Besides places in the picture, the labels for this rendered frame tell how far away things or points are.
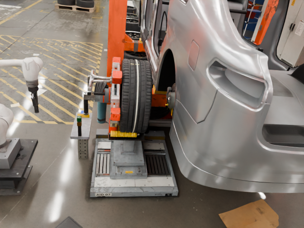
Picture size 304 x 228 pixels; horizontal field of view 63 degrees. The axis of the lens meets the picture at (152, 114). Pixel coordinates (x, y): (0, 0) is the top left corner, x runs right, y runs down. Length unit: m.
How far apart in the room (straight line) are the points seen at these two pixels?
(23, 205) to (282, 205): 2.45
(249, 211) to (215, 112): 1.59
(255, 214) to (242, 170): 1.28
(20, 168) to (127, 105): 1.06
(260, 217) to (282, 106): 1.06
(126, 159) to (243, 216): 1.22
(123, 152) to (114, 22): 1.25
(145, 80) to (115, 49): 0.64
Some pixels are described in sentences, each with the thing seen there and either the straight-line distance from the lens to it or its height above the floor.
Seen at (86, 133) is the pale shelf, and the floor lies 0.45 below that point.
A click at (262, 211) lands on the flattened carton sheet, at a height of 0.01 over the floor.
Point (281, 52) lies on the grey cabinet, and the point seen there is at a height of 0.44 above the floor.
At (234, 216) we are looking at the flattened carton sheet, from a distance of 2.59.
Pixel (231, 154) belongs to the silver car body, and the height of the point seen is 1.11.
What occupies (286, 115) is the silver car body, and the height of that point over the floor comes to 0.93.
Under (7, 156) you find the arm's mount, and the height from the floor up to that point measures 0.42.
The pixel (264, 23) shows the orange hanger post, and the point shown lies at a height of 1.23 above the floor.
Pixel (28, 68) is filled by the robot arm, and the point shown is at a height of 1.13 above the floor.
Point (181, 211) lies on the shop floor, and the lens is 2.46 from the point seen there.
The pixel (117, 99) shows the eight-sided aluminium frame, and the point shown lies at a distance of 1.96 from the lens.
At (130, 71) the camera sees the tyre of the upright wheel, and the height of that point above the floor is 1.15.
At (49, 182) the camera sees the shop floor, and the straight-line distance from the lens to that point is 2.64.
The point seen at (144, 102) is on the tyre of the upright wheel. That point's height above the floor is 0.97.
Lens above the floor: 1.91
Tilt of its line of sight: 31 degrees down
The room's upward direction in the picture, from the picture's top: 9 degrees clockwise
